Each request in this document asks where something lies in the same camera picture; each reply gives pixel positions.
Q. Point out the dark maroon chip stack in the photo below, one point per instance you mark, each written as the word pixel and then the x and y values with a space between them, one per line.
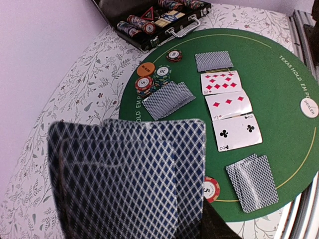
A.
pixel 174 55

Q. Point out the black poker chip case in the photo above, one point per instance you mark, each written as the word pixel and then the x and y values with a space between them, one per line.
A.
pixel 114 11

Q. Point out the burn face-down card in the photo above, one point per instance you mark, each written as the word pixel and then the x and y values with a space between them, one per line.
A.
pixel 213 60

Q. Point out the right chip row in case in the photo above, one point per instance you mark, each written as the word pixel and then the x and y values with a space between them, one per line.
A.
pixel 178 5

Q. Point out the three of diamonds card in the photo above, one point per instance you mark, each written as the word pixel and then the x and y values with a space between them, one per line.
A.
pixel 227 105

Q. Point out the mixed chip row in case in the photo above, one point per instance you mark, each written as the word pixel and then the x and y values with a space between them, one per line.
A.
pixel 142 24

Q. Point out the orange blind button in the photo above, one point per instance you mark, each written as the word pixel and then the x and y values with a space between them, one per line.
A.
pixel 146 69

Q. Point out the boxed Texas Holdem card deck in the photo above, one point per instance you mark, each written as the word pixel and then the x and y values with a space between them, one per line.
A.
pixel 168 18

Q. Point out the round green poker mat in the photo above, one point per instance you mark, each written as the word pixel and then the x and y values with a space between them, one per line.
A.
pixel 276 81

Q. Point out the purple chip row in case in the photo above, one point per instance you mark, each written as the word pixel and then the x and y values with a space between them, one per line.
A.
pixel 128 29

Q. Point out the red black triangle token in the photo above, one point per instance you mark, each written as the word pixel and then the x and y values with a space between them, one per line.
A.
pixel 149 14

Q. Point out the blue playing card deck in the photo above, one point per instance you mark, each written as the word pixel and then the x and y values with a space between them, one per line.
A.
pixel 128 180

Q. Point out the ten of diamonds card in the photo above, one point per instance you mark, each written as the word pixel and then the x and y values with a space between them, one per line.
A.
pixel 220 82

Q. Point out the floral white table cloth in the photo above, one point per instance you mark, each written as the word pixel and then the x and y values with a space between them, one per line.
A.
pixel 90 92

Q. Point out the green white chip stack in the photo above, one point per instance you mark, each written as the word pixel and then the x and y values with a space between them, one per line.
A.
pixel 161 76

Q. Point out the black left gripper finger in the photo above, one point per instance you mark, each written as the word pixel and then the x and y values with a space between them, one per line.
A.
pixel 213 226

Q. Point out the two of clubs card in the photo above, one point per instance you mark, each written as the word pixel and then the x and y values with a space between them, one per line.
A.
pixel 237 132

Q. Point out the white dealer button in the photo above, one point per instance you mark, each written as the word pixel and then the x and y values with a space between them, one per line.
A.
pixel 309 108

